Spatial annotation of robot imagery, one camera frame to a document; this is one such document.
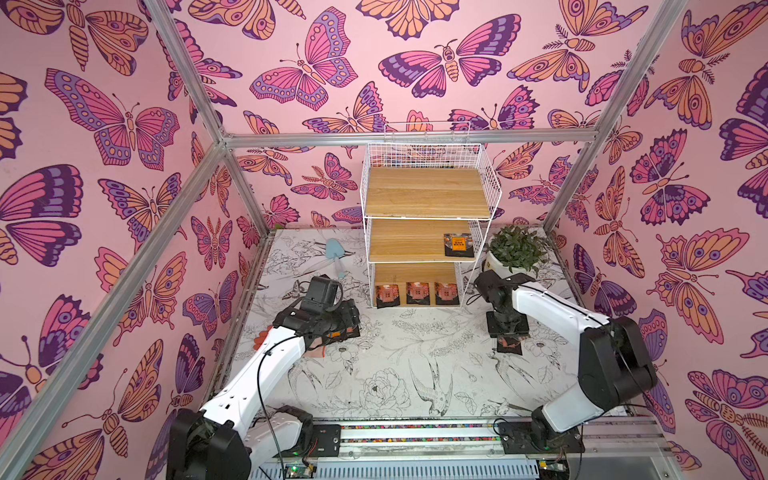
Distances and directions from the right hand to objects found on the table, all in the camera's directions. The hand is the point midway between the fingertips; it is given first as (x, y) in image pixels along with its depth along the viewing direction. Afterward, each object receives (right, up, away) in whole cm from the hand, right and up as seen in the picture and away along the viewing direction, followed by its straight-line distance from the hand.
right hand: (501, 334), depth 86 cm
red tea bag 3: (-13, +10, +14) cm, 22 cm away
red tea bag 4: (+4, -4, +4) cm, 7 cm away
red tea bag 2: (-23, +10, +14) cm, 28 cm away
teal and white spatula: (-53, +25, +27) cm, 65 cm away
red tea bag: (-33, +9, +14) cm, 37 cm away
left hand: (-43, +7, -3) cm, 43 cm away
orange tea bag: (-13, +26, -5) cm, 29 cm away
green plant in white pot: (+5, +24, +3) cm, 25 cm away
